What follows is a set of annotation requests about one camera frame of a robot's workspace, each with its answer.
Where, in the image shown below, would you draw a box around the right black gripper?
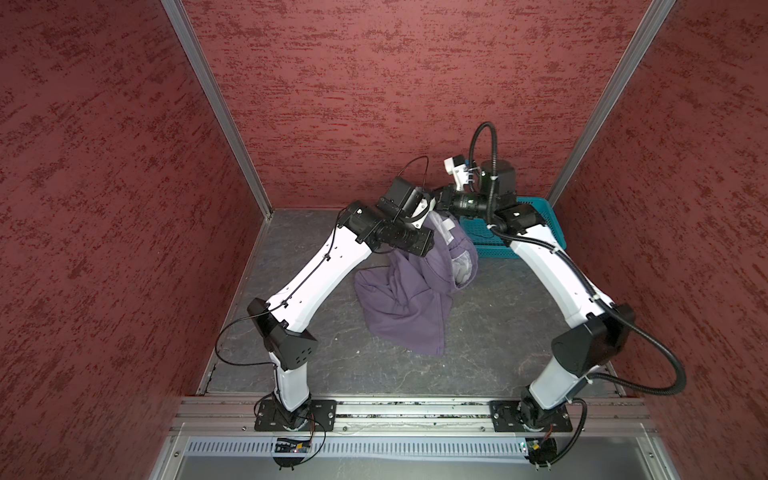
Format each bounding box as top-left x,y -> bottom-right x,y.
424,184 -> 494,220

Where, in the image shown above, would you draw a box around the connector board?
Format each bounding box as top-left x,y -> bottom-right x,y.
526,438 -> 558,468
274,437 -> 313,456

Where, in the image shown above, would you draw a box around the teal plastic basket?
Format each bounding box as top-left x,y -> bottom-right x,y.
458,196 -> 568,260

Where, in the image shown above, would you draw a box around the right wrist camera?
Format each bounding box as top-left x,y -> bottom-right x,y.
443,155 -> 472,192

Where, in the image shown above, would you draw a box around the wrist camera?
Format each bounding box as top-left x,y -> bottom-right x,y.
443,155 -> 472,192
376,176 -> 424,221

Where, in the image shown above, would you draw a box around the aluminium corner post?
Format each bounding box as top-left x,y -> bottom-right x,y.
161,0 -> 274,221
547,0 -> 676,205

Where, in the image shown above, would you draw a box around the purple trousers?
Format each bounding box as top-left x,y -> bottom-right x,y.
354,212 -> 479,356

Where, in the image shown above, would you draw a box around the white slotted cable duct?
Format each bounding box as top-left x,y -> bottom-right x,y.
184,437 -> 528,462

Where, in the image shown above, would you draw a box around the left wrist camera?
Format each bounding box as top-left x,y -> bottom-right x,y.
376,176 -> 424,221

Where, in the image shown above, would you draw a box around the aluminium front rail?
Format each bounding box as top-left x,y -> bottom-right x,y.
170,395 -> 659,439

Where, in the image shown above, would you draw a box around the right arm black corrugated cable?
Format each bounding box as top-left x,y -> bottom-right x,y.
467,121 -> 688,466

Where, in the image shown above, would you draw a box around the right connector board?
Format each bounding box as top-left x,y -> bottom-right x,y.
526,438 -> 558,468

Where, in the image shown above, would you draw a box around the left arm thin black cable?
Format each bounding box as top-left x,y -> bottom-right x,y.
214,154 -> 431,368

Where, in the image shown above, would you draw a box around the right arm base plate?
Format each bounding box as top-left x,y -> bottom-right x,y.
488,399 -> 573,434

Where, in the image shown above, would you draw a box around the left aluminium corner post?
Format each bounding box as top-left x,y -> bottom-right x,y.
161,0 -> 274,221

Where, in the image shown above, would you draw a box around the left connector board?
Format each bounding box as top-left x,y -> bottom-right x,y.
274,437 -> 313,456

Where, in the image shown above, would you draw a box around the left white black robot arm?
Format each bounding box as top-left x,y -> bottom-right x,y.
247,189 -> 435,431

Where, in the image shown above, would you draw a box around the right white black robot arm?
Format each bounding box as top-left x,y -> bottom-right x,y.
435,155 -> 634,431

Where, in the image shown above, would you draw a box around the right aluminium corner post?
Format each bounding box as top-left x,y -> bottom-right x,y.
547,0 -> 676,205

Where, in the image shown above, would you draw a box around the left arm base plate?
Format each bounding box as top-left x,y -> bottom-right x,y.
253,397 -> 338,433

